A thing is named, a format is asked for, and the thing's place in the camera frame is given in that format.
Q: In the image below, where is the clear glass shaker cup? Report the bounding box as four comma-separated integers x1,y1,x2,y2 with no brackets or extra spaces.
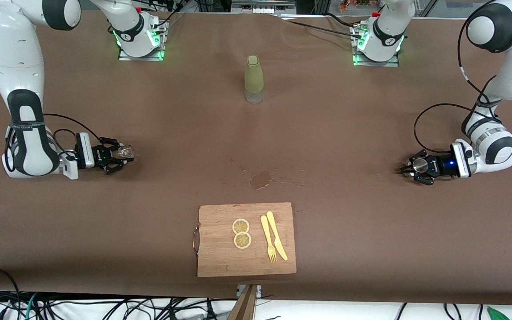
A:
115,143,135,161

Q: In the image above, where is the black base power cable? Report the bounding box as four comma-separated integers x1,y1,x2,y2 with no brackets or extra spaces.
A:
277,16,365,40

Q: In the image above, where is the wooden cutting board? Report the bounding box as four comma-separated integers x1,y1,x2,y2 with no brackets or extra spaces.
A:
193,202,297,278

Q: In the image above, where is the yellow plastic fork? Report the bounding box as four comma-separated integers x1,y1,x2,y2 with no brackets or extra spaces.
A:
260,215,277,263

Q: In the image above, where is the wooden post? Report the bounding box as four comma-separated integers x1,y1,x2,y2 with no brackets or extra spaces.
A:
228,284,259,320

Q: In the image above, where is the steel jigger measuring cup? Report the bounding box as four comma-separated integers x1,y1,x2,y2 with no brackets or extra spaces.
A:
400,158,430,175

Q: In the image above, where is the teal floor cable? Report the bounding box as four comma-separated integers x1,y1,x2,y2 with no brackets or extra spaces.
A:
24,292,39,320

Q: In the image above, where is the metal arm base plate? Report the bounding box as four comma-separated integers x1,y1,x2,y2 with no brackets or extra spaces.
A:
118,18,168,61
352,22,401,67

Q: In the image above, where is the green sleeved glass bottle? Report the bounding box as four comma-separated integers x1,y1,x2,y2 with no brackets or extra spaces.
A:
244,55,265,104

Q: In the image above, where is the brown paper table cover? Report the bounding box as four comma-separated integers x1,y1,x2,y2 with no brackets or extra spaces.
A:
0,8,512,307

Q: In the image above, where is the yellow plastic knife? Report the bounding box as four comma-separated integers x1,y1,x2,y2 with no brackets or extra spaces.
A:
266,211,288,261

